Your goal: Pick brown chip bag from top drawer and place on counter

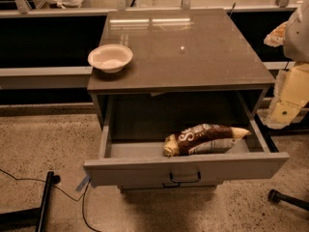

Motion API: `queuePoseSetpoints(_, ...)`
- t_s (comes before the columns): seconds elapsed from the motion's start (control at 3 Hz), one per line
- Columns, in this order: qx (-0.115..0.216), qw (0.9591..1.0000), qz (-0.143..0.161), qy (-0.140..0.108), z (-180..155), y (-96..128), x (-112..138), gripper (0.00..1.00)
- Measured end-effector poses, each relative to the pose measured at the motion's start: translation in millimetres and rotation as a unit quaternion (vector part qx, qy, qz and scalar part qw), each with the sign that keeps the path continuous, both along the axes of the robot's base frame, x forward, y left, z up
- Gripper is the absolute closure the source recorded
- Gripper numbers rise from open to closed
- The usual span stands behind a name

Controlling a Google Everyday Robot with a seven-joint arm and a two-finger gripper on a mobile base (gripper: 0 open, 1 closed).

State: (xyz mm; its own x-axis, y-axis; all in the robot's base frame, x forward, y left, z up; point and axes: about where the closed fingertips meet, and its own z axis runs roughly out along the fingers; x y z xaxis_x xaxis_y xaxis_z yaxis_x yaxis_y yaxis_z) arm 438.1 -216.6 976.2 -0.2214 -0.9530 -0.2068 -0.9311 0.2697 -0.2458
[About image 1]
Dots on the yellow-white gripper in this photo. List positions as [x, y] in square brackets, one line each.
[297, 38]

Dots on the brown chip bag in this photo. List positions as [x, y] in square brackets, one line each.
[203, 139]

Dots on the grey drawer cabinet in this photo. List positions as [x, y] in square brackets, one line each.
[180, 52]

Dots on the open grey top drawer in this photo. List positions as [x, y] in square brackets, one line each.
[135, 126]

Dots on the black stand leg right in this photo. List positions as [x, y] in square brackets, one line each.
[276, 196]

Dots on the black stand leg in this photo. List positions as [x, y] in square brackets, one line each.
[36, 217]
[276, 196]

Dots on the white paper bowl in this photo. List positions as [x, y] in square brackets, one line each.
[110, 58]

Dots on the blue tape strip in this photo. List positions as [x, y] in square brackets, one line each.
[83, 183]

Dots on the black stand leg left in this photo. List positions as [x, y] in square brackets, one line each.
[36, 217]

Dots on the black drawer handle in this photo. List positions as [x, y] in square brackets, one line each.
[186, 179]

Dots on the lower drawer handle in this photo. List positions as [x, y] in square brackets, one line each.
[172, 186]

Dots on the metal railing frame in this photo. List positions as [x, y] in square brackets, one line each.
[145, 0]

